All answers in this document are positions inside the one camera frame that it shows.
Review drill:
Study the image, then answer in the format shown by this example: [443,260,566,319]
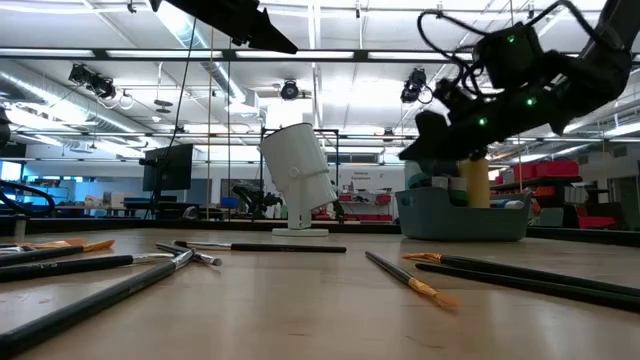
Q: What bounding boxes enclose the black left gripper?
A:
[148,0,300,55]

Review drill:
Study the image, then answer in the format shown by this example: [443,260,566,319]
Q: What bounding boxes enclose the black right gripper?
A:
[397,49,631,163]

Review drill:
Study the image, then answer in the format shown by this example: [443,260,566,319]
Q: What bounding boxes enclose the yellow paint bottle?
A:
[458,157,492,210]

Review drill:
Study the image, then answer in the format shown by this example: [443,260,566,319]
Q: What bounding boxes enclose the blue paint bottle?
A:
[488,197,526,210]

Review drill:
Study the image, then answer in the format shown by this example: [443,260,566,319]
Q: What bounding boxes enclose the black paintbrush with white lettering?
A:
[0,251,176,285]

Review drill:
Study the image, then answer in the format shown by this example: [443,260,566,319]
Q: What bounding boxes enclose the teal plastic bin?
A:
[394,187,532,243]

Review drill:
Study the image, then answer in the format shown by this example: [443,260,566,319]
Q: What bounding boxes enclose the overhead light bar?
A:
[0,47,640,65]

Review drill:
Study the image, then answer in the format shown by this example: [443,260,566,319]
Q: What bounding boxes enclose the white spot lamp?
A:
[258,122,339,238]

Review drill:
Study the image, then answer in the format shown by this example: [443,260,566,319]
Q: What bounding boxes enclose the black computer monitor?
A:
[142,143,195,194]

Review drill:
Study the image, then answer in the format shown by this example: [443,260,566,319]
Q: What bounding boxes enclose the small red storage bin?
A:
[575,214,617,230]

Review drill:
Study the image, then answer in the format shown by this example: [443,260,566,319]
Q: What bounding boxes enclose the black ceiling camera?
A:
[279,78,300,101]
[67,62,119,101]
[399,67,435,106]

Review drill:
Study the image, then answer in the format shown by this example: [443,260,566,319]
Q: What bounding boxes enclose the black hanging cable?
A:
[162,14,197,156]

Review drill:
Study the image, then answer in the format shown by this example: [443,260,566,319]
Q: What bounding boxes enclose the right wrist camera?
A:
[473,22,547,92]

